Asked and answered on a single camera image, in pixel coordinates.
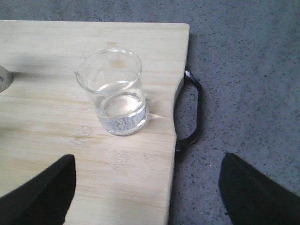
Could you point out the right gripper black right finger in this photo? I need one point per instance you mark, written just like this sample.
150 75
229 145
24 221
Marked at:
251 198

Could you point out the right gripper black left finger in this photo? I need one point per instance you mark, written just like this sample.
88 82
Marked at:
43 200

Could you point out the steel hourglass jigger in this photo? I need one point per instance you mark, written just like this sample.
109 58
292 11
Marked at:
6 78

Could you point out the clear glass beaker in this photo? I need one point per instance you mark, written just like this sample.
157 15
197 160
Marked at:
111 78

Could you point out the wooden cutting board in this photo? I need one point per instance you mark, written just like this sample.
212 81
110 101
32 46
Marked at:
45 114

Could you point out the black cutting board handle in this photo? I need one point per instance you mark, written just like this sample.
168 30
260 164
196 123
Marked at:
183 144

